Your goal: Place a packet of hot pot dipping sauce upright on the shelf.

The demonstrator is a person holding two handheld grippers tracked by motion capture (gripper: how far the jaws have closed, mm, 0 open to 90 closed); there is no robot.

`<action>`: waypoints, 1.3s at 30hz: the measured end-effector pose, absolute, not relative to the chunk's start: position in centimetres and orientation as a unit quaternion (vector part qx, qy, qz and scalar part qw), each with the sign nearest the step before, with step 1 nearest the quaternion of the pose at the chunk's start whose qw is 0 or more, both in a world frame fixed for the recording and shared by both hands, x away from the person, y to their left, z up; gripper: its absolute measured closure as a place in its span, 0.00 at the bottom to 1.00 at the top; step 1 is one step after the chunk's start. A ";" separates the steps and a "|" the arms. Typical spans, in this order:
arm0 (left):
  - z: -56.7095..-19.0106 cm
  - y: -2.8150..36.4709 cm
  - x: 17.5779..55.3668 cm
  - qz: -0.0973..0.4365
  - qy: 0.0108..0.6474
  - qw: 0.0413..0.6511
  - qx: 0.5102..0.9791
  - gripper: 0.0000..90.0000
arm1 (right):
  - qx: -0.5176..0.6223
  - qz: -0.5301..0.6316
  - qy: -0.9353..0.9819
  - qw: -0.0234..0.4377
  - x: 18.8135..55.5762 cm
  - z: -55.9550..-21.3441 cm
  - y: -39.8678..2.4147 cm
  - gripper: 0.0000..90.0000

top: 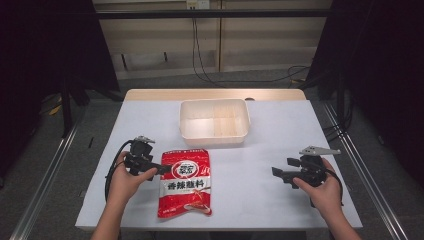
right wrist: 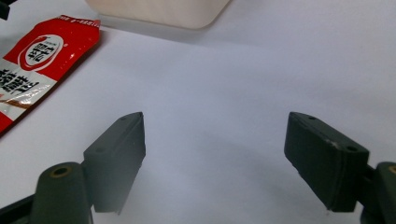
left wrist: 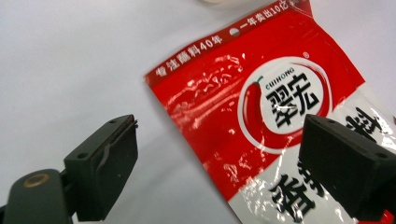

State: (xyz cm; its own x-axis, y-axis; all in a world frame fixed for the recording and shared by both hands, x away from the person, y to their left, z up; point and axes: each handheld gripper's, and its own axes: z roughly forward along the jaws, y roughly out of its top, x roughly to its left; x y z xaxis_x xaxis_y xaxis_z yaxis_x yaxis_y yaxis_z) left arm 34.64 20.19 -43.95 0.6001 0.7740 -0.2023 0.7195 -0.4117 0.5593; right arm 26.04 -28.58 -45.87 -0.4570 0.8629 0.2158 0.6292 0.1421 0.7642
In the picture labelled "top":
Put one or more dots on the red seasoning packet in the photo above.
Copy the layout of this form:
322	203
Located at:
185	200

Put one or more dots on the black horizontal bar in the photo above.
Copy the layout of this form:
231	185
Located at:
213	13

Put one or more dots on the black curtain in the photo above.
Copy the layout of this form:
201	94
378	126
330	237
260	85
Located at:
383	66
40	50

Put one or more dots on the person's right hand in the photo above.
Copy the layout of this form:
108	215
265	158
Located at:
325	196

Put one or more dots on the white plastic box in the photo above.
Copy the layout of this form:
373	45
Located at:
200	130

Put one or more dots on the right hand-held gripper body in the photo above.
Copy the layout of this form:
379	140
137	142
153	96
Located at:
313	170

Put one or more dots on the white table cover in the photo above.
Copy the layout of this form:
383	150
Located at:
250	186

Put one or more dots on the metal floor rail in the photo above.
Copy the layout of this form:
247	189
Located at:
370	180
43	186

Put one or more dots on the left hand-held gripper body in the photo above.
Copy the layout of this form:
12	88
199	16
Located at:
140	156

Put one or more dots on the white wall power outlet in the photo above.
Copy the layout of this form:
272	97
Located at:
198	4

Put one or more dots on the person's left hand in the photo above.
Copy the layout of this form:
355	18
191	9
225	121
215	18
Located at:
125	185

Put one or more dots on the black metal stand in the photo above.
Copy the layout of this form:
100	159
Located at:
66	113

